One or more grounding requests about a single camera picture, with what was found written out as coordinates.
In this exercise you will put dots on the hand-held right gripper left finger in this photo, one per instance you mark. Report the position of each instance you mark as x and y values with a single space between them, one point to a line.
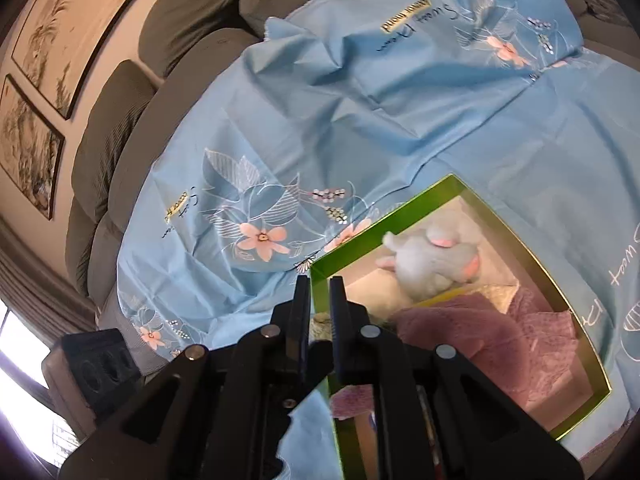
302 310

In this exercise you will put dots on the blue floral bed sheet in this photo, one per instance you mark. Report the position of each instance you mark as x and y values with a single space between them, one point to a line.
350 110

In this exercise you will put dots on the light blue plush toy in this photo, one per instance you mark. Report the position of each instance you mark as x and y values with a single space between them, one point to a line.
430 265

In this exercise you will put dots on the grey sofa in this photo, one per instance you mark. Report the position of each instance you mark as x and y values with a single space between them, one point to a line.
125 110

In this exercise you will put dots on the mauve towel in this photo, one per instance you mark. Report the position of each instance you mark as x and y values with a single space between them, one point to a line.
475 340

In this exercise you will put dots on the green cardboard box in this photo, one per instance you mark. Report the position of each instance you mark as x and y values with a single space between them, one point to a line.
350 265

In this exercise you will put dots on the large framed landscape painting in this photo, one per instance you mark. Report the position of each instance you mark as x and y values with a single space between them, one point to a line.
75 25

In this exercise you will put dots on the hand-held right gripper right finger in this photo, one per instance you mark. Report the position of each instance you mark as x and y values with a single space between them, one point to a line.
337 315

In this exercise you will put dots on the lavender waffle towel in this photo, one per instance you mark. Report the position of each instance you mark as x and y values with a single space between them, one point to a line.
350 402

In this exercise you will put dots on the bright window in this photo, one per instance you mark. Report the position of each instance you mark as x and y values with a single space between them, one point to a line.
20 350

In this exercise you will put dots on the yellow waffle towel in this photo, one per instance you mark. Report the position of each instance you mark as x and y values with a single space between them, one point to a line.
500 292

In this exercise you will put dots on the small framed landscape painting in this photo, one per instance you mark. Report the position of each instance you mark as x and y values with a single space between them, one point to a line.
27 150

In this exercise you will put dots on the grey curtain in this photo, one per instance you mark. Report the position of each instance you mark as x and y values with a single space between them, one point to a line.
30 270

